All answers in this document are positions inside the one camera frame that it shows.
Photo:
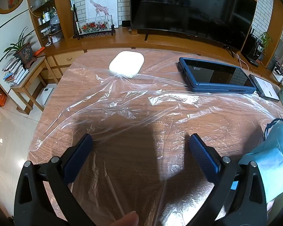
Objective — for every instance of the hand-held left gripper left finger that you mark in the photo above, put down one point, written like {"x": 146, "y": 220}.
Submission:
{"x": 78, "y": 159}

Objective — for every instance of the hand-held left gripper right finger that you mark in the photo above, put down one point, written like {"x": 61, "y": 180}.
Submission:
{"x": 204, "y": 159}

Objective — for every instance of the white floor appliance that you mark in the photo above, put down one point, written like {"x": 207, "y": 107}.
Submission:
{"x": 45, "y": 96}

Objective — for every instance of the clear plastic table sheet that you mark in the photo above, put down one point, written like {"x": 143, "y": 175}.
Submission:
{"x": 136, "y": 103}

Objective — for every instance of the blue cased tablet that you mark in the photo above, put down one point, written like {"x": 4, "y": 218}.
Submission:
{"x": 214, "y": 71}

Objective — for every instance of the black smartphone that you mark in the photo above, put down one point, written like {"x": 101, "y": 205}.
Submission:
{"x": 265, "y": 88}

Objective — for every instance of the orange floor object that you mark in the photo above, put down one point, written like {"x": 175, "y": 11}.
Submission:
{"x": 1, "y": 100}

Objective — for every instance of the wooden side table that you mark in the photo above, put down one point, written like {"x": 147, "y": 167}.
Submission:
{"x": 35, "y": 68}

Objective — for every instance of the white oval case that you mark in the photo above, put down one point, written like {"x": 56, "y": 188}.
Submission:
{"x": 126, "y": 63}

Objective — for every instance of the stack of books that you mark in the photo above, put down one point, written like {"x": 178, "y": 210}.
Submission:
{"x": 14, "y": 73}

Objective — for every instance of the small orange object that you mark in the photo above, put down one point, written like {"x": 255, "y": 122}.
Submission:
{"x": 39, "y": 50}

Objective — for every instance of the potted orchid plant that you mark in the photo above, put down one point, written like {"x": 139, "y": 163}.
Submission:
{"x": 26, "y": 53}

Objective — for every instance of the black coffee machine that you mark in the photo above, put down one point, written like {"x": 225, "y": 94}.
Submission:
{"x": 256, "y": 50}

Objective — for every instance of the wooden television console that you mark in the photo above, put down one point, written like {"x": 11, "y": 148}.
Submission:
{"x": 155, "y": 42}

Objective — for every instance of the glass framed flower picture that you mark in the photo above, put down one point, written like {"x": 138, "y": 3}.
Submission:
{"x": 94, "y": 26}

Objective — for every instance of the small green potted plant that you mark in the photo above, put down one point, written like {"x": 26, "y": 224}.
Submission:
{"x": 266, "y": 38}

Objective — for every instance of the wooden display cabinet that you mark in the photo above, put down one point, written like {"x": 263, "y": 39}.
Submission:
{"x": 61, "y": 9}

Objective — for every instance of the black flat television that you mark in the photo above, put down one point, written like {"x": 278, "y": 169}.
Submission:
{"x": 191, "y": 7}

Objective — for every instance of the giraffe picture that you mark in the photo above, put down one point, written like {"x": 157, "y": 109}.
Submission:
{"x": 101, "y": 4}

